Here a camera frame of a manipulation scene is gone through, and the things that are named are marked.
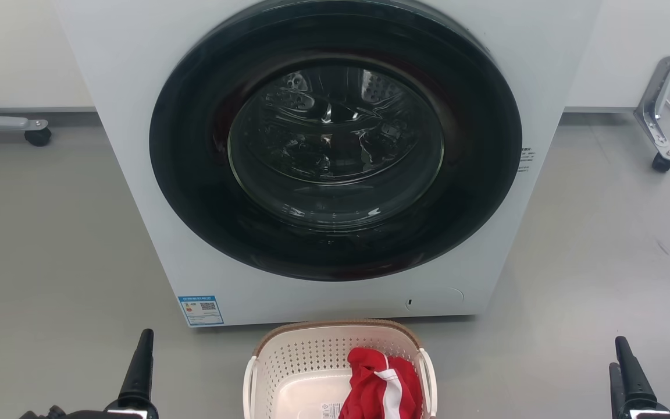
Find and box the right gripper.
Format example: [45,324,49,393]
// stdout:
[609,336,670,419]

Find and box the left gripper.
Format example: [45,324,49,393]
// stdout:
[102,329,159,419]

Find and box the cream perforated laundry basket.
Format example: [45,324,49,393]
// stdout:
[243,319,438,419]

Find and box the blue energy label sticker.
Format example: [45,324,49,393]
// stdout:
[177,295,224,326]

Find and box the round white filter cover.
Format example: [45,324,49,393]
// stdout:
[405,286,465,313]

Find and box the red and white garment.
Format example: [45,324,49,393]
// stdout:
[339,347,423,419]

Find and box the white front-load washing machine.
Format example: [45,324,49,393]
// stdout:
[53,0,603,328]

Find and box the black round washer door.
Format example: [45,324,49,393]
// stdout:
[149,0,523,282]

